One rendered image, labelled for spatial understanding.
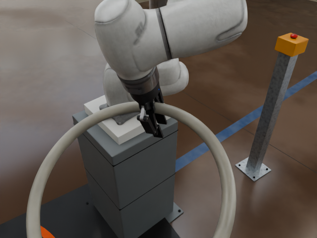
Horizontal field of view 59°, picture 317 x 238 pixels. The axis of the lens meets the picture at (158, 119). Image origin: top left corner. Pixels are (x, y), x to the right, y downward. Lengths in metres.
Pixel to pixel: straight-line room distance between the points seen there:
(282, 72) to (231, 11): 1.30
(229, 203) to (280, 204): 1.63
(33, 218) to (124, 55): 0.43
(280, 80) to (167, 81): 0.82
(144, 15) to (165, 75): 0.71
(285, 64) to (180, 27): 1.32
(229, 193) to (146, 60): 0.32
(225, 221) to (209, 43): 0.35
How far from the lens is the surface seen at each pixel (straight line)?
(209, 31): 0.54
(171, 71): 1.24
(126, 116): 1.34
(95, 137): 1.36
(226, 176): 0.63
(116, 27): 0.51
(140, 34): 0.52
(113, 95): 1.28
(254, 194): 2.22
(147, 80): 0.61
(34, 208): 0.74
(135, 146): 1.30
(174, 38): 0.53
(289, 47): 1.74
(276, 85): 1.87
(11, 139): 2.83
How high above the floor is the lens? 1.69
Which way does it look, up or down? 38 degrees down
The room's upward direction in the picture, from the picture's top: straight up
